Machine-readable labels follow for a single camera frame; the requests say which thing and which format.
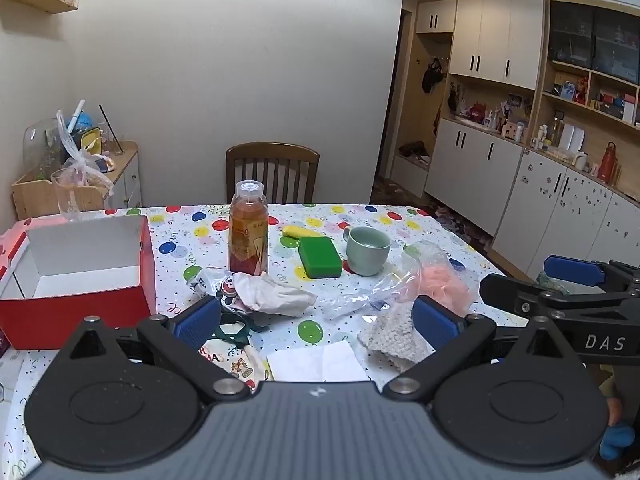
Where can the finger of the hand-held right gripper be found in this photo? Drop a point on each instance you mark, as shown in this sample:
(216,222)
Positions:
(570,270)
(510,292)

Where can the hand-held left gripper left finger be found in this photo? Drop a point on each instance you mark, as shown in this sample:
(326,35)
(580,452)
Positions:
(197,319)

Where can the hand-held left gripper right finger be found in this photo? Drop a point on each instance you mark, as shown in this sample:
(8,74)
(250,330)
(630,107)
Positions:
(436,322)

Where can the white cartoon print packet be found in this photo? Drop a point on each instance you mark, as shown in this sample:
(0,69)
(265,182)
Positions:
(207,282)

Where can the clear bag with pink pouf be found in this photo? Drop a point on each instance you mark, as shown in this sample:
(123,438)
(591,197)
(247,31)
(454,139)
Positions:
(442,285)

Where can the red cardboard box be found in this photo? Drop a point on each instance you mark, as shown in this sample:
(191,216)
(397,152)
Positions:
(75,305)

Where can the beige knitted cloth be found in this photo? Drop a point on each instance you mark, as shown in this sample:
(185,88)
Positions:
(392,337)

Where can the white crumpled cloth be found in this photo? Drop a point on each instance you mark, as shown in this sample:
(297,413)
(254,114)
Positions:
(275,295)

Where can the pale green mug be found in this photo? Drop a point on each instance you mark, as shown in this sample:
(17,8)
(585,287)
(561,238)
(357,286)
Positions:
(365,260)

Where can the balloon print tablecloth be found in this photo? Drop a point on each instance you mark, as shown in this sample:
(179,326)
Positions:
(340,332)

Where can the orange juice bottle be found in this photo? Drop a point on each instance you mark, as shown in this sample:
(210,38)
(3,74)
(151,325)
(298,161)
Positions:
(248,235)

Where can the red thermos bottle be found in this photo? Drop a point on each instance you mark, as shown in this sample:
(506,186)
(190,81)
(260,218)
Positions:
(606,162)

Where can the white paper napkin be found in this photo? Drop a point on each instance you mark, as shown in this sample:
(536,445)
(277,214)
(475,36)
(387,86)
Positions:
(320,362)

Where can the green sponge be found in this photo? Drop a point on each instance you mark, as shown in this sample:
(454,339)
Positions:
(320,257)

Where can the yellow sponge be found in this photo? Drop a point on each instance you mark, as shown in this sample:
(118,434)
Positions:
(300,231)

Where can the small white cabinet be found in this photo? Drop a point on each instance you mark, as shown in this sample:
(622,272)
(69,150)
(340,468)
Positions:
(131,185)

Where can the brown wooden chair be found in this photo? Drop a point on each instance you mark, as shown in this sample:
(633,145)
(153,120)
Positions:
(272,170)

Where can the clear drinking glass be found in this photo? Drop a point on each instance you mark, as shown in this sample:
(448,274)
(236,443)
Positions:
(75,195)

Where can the knotted clear plastic bag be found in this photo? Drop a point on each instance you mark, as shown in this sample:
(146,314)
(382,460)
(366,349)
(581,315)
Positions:
(82,167)

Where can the pink printed storage bag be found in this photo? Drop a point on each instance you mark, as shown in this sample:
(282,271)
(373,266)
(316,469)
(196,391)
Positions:
(11,245)

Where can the wooden organizer box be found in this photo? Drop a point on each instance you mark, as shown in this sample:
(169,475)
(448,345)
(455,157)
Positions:
(35,197)

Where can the yellow container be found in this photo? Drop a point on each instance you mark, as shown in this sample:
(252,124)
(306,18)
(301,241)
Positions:
(91,140)

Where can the black thin stick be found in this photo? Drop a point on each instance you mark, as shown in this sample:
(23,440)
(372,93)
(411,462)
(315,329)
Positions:
(110,127)

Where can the black hanging bag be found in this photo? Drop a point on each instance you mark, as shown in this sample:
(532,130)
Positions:
(431,77)

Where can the clear glass jar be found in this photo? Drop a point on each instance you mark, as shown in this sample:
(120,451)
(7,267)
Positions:
(40,145)

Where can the white wall cabinet unit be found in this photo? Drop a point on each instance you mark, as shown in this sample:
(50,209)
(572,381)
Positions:
(480,175)

